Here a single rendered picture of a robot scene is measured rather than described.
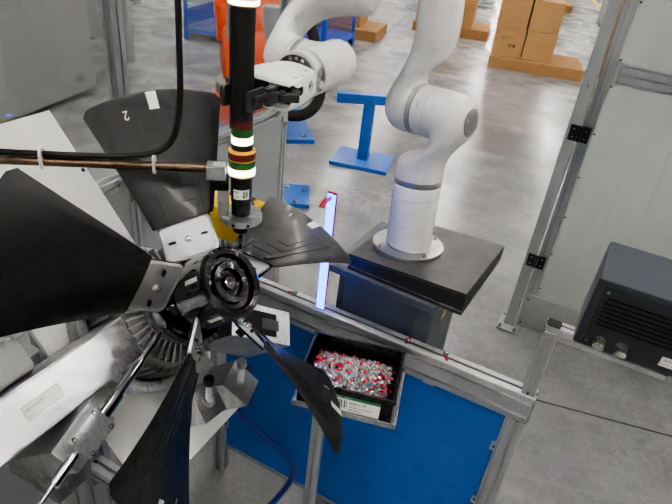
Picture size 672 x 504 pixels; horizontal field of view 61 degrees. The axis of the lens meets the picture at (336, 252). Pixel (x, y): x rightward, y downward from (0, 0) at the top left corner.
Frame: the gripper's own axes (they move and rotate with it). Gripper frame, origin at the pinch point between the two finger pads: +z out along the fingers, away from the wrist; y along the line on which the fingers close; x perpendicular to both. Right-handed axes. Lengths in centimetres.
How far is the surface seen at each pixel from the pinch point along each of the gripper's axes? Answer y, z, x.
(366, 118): 111, -314, -110
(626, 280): -61, -30, -25
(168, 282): 2.3, 15.4, -26.3
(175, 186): 10.1, 4.2, -16.5
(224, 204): 1.2, 2.8, -17.5
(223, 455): 31, -36, -141
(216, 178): 2.2, 3.5, -12.9
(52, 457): 3, 39, -42
